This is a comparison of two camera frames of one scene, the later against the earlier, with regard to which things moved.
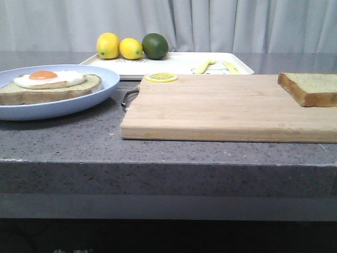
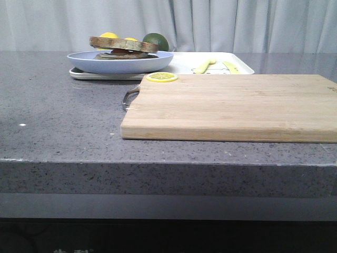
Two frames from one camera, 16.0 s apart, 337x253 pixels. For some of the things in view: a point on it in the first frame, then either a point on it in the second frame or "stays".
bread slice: x=310 y=89 to x=124 y=44
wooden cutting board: x=225 y=107 stays
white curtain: x=187 y=26 stays
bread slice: x=12 y=94 to x=144 y=56
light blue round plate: x=25 y=112 to x=86 y=61
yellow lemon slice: x=161 y=77 stays
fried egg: x=44 y=79 to x=121 y=51
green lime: x=155 y=46 stays
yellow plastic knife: x=231 y=67 stays
